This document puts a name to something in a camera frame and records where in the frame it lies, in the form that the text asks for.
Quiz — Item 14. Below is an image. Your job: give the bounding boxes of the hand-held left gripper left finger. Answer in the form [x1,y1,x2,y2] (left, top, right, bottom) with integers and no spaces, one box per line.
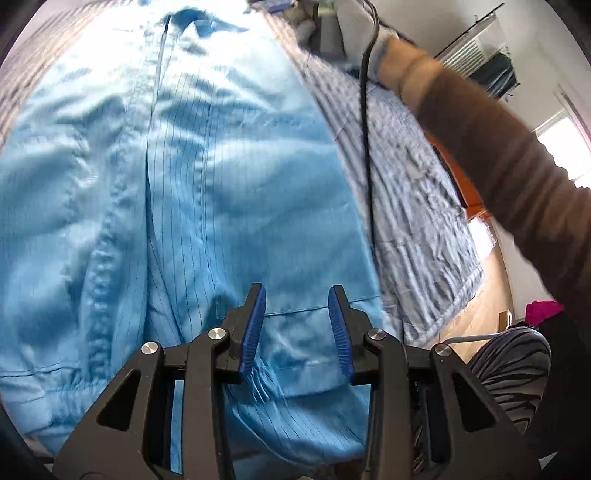
[53,283,267,480]

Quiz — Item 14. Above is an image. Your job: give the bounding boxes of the hanging dark clothes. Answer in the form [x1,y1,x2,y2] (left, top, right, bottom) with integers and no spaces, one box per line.
[468,46,517,99]

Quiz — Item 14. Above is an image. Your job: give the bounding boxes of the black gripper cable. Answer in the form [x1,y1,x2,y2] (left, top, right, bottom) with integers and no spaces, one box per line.
[358,0,382,259]

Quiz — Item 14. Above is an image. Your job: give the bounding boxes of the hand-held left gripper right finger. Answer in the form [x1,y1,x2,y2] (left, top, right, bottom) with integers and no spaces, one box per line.
[328,285,543,480]

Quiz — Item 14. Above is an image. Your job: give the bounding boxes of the grey white striped blanket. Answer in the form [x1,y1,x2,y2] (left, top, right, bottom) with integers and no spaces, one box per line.
[0,0,485,344]

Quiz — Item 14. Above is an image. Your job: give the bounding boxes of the magenta cloth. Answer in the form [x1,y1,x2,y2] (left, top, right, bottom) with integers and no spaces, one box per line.
[526,299,565,326]

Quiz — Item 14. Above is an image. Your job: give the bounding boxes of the person's right forearm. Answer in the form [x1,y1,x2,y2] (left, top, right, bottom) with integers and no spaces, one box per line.
[379,34,591,315]

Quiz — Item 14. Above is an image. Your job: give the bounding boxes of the window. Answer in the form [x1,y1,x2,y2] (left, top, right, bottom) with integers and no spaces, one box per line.
[536,88,591,185]

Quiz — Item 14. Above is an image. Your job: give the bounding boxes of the person's striped trouser leg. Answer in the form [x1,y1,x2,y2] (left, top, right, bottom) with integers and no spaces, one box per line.
[413,325,552,472]

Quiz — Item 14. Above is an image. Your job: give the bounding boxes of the person's right hand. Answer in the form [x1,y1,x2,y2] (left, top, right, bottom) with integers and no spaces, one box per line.
[295,0,402,90]

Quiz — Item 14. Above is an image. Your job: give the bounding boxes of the orange bed frame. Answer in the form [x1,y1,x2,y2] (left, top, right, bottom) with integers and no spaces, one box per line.
[425,134,490,223]

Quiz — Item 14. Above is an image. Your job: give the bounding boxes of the person's dark top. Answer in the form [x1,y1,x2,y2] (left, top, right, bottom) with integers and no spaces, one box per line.
[517,295,591,480]

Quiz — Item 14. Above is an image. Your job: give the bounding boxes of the blue pinstriped work garment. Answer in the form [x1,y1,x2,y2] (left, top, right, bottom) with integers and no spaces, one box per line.
[0,4,393,472]

